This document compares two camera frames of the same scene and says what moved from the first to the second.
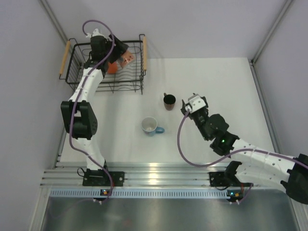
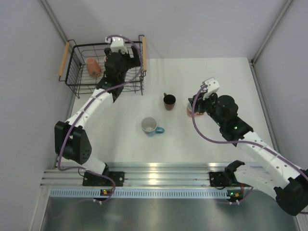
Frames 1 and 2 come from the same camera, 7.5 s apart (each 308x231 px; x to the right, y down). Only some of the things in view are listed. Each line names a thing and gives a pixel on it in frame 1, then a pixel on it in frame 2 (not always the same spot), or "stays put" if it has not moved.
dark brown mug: x=169 y=101 stays put
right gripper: x=185 y=108 -> x=199 y=101
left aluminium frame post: x=46 y=7 stays put
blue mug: x=149 y=125 stays put
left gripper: x=121 y=47 -> x=136 y=56
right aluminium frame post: x=285 y=7 stays put
